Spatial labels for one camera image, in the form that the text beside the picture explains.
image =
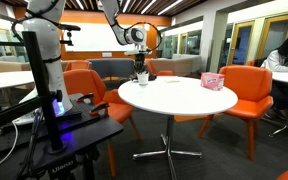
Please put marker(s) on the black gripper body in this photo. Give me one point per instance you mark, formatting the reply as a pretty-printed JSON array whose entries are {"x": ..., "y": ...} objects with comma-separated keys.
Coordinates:
[{"x": 139, "y": 59}]

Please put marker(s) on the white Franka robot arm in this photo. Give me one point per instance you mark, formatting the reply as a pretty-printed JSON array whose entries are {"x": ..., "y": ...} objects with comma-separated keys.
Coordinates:
[{"x": 47, "y": 50}]

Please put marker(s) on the grey blue sofa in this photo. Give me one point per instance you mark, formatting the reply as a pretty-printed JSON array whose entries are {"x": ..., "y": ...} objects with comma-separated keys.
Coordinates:
[{"x": 112, "y": 68}]

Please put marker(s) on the beige sofa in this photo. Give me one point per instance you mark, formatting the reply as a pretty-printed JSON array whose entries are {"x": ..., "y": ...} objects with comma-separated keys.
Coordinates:
[
  {"x": 7, "y": 66},
  {"x": 177, "y": 65}
]

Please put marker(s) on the black clamp with orange tip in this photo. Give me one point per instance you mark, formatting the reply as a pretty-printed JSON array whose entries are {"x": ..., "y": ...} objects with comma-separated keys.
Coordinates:
[
  {"x": 85, "y": 97},
  {"x": 99, "y": 108}
]

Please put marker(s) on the pink tissue box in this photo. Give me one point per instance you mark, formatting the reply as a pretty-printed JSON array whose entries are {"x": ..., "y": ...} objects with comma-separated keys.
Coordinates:
[{"x": 212, "y": 81}]

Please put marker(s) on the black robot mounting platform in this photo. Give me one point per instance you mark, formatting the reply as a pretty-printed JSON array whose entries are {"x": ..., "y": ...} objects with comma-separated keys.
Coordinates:
[{"x": 84, "y": 130}]

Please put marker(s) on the yellow framed glass door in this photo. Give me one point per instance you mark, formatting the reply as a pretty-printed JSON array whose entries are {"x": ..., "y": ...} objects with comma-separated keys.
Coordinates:
[
  {"x": 240, "y": 43},
  {"x": 275, "y": 36}
]

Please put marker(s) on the white rectangular table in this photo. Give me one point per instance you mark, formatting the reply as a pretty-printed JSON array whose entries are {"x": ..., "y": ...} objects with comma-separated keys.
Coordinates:
[{"x": 7, "y": 79}]

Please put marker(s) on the seated woman with mask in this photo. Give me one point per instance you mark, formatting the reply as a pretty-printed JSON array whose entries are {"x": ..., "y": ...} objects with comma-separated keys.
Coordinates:
[{"x": 282, "y": 60}]

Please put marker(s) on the wall whiteboard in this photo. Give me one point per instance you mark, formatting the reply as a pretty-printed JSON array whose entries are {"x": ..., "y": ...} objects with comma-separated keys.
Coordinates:
[{"x": 90, "y": 36}]

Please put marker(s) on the black stereo camera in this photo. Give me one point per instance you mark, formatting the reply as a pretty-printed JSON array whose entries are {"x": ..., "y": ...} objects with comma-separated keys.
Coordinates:
[{"x": 69, "y": 27}]

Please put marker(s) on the chrome table pedestal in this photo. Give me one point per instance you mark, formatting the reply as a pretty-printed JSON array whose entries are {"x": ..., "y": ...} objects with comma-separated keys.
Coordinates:
[{"x": 169, "y": 150}]

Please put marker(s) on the black metal camera stand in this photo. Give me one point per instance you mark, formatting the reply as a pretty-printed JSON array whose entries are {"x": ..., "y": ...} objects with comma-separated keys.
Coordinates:
[{"x": 40, "y": 83}]

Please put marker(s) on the black Ulanzi camera mount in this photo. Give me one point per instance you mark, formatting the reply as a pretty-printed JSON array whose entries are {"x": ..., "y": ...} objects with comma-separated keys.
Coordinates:
[{"x": 62, "y": 166}]

